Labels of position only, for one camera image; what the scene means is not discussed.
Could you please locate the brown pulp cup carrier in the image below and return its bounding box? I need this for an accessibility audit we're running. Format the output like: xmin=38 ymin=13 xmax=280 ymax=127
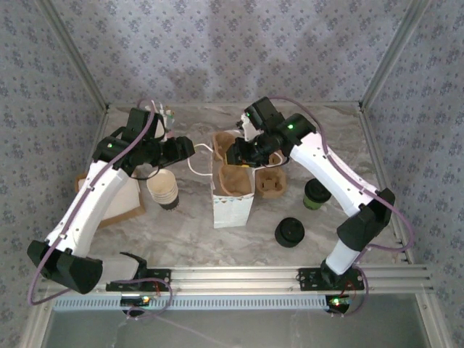
xmin=255 ymin=152 xmax=288 ymax=199
xmin=212 ymin=132 xmax=254 ymax=199

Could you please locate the paper cup stack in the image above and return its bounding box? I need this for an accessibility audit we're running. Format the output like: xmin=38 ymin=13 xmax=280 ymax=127
xmin=146 ymin=168 xmax=181 ymax=211

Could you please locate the white paper bag with handles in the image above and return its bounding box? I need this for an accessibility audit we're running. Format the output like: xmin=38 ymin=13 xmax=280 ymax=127
xmin=186 ymin=128 xmax=291 ymax=229

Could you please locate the black cup lid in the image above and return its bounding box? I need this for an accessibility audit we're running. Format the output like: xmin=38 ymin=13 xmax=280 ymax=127
xmin=303 ymin=178 xmax=332 ymax=202

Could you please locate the white napkin stack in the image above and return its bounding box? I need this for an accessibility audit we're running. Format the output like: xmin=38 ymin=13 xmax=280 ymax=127
xmin=119 ymin=177 xmax=142 ymax=215

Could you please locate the brown cardboard napkin tray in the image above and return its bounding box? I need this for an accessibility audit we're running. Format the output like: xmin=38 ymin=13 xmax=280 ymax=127
xmin=74 ymin=172 xmax=146 ymax=229

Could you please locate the black lid stack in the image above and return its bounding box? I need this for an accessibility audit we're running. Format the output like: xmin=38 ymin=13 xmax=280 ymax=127
xmin=274 ymin=216 xmax=305 ymax=249

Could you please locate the small circuit board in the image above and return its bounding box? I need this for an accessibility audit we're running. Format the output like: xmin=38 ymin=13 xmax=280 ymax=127
xmin=326 ymin=295 xmax=355 ymax=309
xmin=120 ymin=295 xmax=152 ymax=307

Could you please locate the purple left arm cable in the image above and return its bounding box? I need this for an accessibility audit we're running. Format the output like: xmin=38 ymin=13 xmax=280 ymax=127
xmin=28 ymin=98 xmax=175 ymax=322

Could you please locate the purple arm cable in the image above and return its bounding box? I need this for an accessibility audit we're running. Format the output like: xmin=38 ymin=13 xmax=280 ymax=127
xmin=270 ymin=96 xmax=416 ymax=320
xmin=28 ymin=98 xmax=175 ymax=322

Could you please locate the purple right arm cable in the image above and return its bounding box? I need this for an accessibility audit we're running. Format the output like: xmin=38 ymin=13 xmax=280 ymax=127
xmin=270 ymin=96 xmax=416 ymax=320

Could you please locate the aluminium side rail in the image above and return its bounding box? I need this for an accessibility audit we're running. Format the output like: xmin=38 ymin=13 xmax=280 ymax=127
xmin=54 ymin=107 xmax=112 ymax=268
xmin=358 ymin=107 xmax=413 ymax=264

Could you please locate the aluminium frame post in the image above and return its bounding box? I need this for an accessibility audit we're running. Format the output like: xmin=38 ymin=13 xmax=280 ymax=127
xmin=357 ymin=0 xmax=434 ymax=109
xmin=38 ymin=0 xmax=110 ymax=112

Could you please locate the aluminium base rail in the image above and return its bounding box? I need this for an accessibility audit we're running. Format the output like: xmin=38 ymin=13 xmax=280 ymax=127
xmin=39 ymin=266 xmax=434 ymax=294

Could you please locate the black left mount plate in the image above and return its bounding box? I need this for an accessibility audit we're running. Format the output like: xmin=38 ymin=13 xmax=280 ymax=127
xmin=105 ymin=268 xmax=172 ymax=293

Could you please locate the black mount plate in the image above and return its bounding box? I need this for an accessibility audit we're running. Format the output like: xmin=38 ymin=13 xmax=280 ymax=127
xmin=105 ymin=268 xmax=172 ymax=293
xmin=297 ymin=268 xmax=365 ymax=293

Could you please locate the black right mount plate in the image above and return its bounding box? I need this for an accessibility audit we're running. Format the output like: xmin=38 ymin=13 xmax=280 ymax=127
xmin=297 ymin=268 xmax=365 ymax=293

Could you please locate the grey slotted cable duct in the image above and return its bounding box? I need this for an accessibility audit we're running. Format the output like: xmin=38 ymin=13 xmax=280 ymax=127
xmin=53 ymin=294 xmax=351 ymax=312

